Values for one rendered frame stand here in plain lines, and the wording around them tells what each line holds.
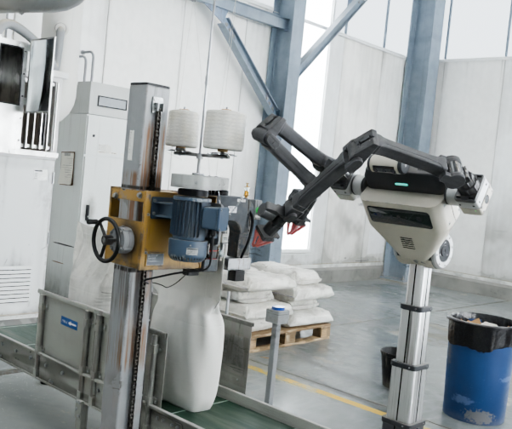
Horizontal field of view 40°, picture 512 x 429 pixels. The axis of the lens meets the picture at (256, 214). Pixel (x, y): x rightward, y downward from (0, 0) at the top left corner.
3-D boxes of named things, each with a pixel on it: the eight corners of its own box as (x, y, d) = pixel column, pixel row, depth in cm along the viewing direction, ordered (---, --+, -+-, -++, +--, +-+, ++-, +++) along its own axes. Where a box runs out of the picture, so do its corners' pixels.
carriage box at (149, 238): (201, 268, 297) (209, 195, 295) (138, 271, 272) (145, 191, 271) (165, 260, 314) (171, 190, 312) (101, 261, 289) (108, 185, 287)
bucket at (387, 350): (424, 388, 520) (429, 354, 519) (403, 395, 498) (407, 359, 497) (390, 378, 540) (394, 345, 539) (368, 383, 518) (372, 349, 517)
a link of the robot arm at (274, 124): (281, 111, 269) (265, 105, 277) (262, 141, 269) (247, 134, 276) (344, 164, 299) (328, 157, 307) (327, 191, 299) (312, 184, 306)
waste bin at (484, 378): (524, 419, 470) (535, 323, 467) (490, 434, 433) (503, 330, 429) (457, 398, 503) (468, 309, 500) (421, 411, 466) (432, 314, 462)
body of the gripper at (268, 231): (253, 227, 284) (264, 215, 280) (270, 227, 292) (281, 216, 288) (261, 239, 281) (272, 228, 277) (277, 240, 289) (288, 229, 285)
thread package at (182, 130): (204, 150, 301) (208, 111, 300) (179, 146, 291) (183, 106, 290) (182, 149, 311) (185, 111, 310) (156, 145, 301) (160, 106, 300)
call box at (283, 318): (288, 323, 323) (290, 310, 322) (277, 324, 317) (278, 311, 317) (275, 319, 328) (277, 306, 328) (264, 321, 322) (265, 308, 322)
